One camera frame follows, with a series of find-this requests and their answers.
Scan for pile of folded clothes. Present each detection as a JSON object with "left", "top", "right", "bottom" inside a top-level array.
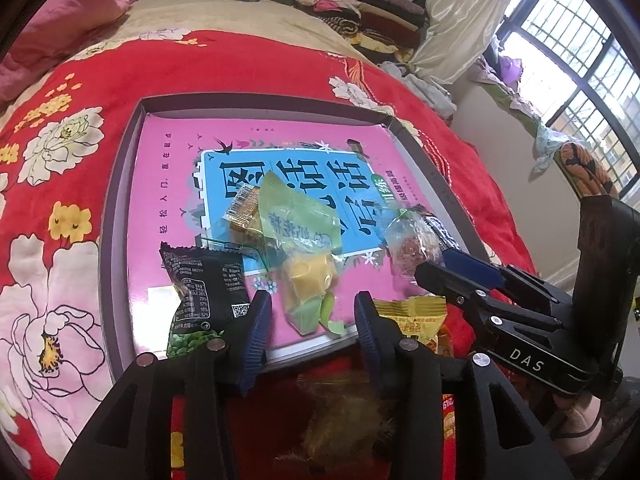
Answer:
[{"left": 292, "top": 0, "right": 431, "bottom": 53}]

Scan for person's right hand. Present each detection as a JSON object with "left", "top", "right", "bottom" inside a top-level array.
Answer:
[{"left": 560, "top": 395, "right": 606, "bottom": 458}]

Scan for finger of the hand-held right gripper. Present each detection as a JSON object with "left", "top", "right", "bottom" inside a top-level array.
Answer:
[
  {"left": 414, "top": 260, "right": 566, "bottom": 333},
  {"left": 442, "top": 249, "right": 561, "bottom": 311}
]

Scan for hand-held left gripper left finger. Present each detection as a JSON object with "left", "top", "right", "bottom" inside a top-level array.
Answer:
[{"left": 55, "top": 290, "right": 273, "bottom": 480}]

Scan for black framed window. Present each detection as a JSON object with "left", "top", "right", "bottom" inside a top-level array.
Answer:
[{"left": 492, "top": 0, "right": 640, "bottom": 201}]

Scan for pale blue clothes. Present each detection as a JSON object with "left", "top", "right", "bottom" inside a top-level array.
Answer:
[{"left": 380, "top": 60, "right": 458, "bottom": 118}]

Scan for pink quilt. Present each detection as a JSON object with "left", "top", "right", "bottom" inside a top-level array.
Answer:
[{"left": 0, "top": 0, "right": 133, "bottom": 103}]

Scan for small gold candy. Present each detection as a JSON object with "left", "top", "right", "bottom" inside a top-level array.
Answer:
[{"left": 222, "top": 184, "right": 263, "bottom": 233}]

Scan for clear bag of nut snack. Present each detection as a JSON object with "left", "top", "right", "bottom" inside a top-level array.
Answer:
[{"left": 272, "top": 355, "right": 396, "bottom": 480}]

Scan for dark grey cardboard box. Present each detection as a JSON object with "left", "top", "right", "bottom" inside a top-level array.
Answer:
[{"left": 100, "top": 96, "right": 493, "bottom": 376}]

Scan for beige bedsheet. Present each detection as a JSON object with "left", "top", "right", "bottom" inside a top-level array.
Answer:
[{"left": 65, "top": 0, "right": 381, "bottom": 68}]

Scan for red floral blanket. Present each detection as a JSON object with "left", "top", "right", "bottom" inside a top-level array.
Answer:
[{"left": 0, "top": 30, "right": 538, "bottom": 480}]

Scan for white satin curtain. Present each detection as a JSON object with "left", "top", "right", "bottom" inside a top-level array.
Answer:
[{"left": 407, "top": 0, "right": 546, "bottom": 83}]

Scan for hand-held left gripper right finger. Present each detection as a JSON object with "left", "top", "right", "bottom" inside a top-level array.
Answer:
[{"left": 354, "top": 290, "right": 576, "bottom": 480}]

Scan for green cake packet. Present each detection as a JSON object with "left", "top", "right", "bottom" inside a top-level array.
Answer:
[{"left": 257, "top": 171, "right": 351, "bottom": 337}]

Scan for black green pea packet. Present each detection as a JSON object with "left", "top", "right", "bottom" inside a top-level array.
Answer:
[{"left": 159, "top": 242, "right": 251, "bottom": 358}]

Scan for clear bag with brown pastry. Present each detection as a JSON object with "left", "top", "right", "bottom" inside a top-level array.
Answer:
[{"left": 384, "top": 207, "right": 446, "bottom": 281}]

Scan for orange bread packet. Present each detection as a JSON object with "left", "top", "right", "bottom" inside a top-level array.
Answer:
[{"left": 372, "top": 295, "right": 460, "bottom": 438}]

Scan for black wafer bar packet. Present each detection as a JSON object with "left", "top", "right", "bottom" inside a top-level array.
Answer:
[{"left": 420, "top": 207, "right": 461, "bottom": 256}]

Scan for heap of mixed clothes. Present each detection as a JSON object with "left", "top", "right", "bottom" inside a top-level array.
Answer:
[{"left": 470, "top": 45, "right": 621, "bottom": 196}]

